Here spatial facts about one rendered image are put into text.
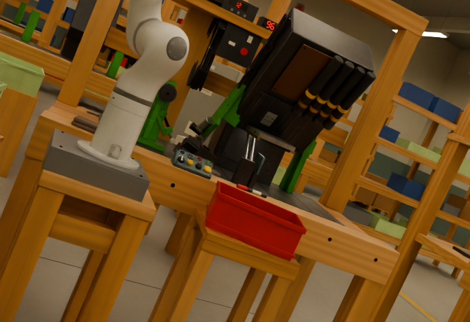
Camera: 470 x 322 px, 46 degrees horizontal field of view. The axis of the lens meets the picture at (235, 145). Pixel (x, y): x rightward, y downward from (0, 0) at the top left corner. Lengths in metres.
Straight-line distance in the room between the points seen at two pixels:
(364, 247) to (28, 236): 1.32
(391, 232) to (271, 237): 6.22
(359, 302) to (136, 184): 1.21
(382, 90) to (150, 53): 1.60
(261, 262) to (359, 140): 1.21
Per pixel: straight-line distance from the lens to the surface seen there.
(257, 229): 1.80
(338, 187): 2.86
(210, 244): 1.76
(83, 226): 1.57
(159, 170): 1.99
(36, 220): 1.55
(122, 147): 1.60
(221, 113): 2.23
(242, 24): 2.48
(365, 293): 2.40
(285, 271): 1.85
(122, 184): 1.54
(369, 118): 2.85
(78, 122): 2.00
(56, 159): 1.52
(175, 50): 1.52
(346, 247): 2.28
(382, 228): 7.88
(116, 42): 2.62
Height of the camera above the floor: 1.24
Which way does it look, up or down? 5 degrees down
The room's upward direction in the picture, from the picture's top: 24 degrees clockwise
